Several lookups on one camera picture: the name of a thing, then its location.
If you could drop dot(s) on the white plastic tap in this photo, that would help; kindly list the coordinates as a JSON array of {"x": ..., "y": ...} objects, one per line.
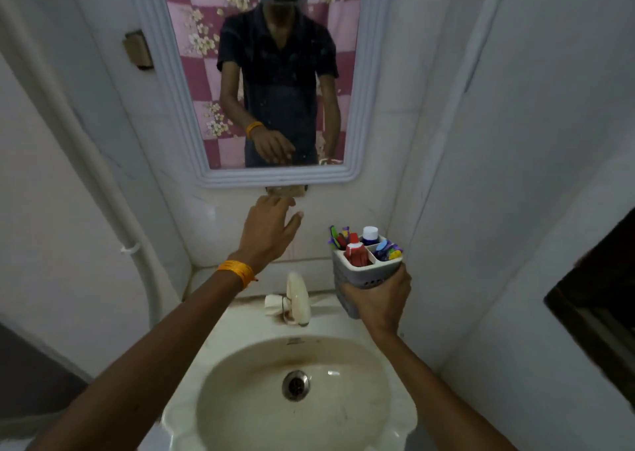
[{"x": 297, "y": 299}]

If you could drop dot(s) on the white framed wall mirror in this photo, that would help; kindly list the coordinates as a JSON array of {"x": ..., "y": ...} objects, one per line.
[{"x": 278, "y": 69}]

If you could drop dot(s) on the wooden wall block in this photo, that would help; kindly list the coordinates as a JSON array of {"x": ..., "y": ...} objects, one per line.
[{"x": 138, "y": 50}]

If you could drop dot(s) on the white pipe clip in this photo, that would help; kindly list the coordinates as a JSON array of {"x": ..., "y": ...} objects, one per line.
[{"x": 130, "y": 249}]

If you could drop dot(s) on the white capped blue bottle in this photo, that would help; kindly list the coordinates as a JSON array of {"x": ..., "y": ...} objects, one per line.
[{"x": 370, "y": 235}]

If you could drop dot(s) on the orange wristband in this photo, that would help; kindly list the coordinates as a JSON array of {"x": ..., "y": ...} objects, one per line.
[{"x": 237, "y": 270}]

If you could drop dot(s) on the green toothbrush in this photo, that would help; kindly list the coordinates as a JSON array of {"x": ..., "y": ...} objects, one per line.
[{"x": 335, "y": 237}]

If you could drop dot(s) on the white wall pipe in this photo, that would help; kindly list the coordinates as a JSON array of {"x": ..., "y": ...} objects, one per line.
[{"x": 89, "y": 158}]

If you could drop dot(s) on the metal sink drain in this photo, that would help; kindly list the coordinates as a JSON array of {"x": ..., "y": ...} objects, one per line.
[{"x": 296, "y": 385}]

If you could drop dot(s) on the blue and yellow toothbrush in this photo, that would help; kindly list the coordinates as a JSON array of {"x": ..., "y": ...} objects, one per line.
[{"x": 388, "y": 252}]

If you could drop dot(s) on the white plastic toothbrush holder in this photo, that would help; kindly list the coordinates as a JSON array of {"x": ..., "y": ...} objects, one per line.
[{"x": 357, "y": 274}]

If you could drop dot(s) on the person's right forearm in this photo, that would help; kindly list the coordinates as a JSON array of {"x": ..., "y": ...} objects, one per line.
[{"x": 436, "y": 396}]

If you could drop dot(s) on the dark wooden window frame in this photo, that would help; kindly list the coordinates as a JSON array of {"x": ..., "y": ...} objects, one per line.
[{"x": 595, "y": 307}]

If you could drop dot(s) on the red toothpaste tube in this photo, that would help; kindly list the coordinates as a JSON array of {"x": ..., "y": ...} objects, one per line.
[{"x": 356, "y": 255}]

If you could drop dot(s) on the person's left hand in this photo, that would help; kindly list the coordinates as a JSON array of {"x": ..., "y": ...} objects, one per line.
[{"x": 265, "y": 235}]

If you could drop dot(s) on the person's right thumb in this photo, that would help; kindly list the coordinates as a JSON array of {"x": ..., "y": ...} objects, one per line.
[{"x": 351, "y": 297}]

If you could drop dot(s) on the purple toothbrush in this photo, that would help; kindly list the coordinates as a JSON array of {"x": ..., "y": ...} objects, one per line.
[{"x": 345, "y": 232}]

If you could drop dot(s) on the wooden mirror bracket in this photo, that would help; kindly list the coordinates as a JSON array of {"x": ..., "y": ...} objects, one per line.
[{"x": 286, "y": 191}]

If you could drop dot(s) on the person's left thumb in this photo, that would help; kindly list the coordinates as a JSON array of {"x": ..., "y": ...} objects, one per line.
[{"x": 293, "y": 225}]

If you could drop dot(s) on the white ceramic sink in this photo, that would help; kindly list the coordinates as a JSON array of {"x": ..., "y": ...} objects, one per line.
[{"x": 297, "y": 396}]

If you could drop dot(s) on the person's left forearm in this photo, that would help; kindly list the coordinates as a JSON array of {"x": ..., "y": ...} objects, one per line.
[{"x": 163, "y": 356}]

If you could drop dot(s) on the person's right hand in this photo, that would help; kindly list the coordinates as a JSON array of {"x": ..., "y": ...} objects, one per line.
[{"x": 381, "y": 304}]

